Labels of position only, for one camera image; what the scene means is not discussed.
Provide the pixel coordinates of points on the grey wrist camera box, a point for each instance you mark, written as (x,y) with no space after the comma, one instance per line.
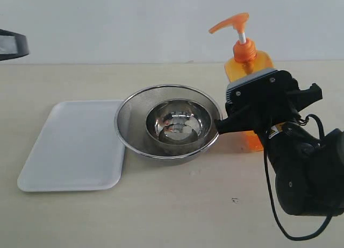
(235,85)

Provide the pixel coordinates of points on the white rectangular plastic tray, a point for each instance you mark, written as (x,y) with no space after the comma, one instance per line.
(77,150)

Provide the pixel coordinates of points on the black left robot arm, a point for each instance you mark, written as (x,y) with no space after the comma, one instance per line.
(13,45)

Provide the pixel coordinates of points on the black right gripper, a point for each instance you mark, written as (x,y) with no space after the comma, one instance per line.
(276,96)

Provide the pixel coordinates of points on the orange pump soap bottle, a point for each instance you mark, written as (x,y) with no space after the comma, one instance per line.
(246,58)

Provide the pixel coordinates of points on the small stainless steel bowl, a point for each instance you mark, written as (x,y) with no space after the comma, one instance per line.
(178,122)

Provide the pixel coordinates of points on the steel mesh strainer basket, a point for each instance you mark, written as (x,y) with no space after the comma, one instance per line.
(130,126)

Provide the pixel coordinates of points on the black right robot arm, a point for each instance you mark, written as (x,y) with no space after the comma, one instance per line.
(309,170)

